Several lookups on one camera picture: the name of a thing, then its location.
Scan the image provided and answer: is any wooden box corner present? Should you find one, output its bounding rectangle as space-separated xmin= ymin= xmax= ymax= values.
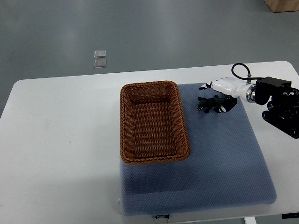
xmin=264 ymin=0 xmax=299 ymax=13

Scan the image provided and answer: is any dark toy crocodile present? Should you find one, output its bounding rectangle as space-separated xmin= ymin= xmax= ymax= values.
xmin=196 ymin=95 xmax=227 ymax=113

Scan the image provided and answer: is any black table control panel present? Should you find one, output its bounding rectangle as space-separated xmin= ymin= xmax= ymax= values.
xmin=281 ymin=212 xmax=299 ymax=219

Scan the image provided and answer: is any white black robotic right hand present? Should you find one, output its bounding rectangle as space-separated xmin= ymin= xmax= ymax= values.
xmin=199 ymin=77 xmax=256 ymax=113

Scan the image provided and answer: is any upper metal floor plate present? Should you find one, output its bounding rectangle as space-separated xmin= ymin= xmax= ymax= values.
xmin=94 ymin=49 xmax=106 ymax=58

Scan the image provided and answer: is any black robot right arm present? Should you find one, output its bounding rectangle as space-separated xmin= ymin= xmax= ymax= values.
xmin=255 ymin=77 xmax=299 ymax=139

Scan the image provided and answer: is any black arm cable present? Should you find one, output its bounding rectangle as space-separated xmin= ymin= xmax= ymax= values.
xmin=231 ymin=63 xmax=266 ymax=85

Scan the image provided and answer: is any brown wicker basket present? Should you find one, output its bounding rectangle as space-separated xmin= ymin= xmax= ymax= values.
xmin=120 ymin=81 xmax=191 ymax=165

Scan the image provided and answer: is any blue-grey foam cushion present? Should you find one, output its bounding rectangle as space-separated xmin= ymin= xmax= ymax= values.
xmin=120 ymin=84 xmax=277 ymax=216

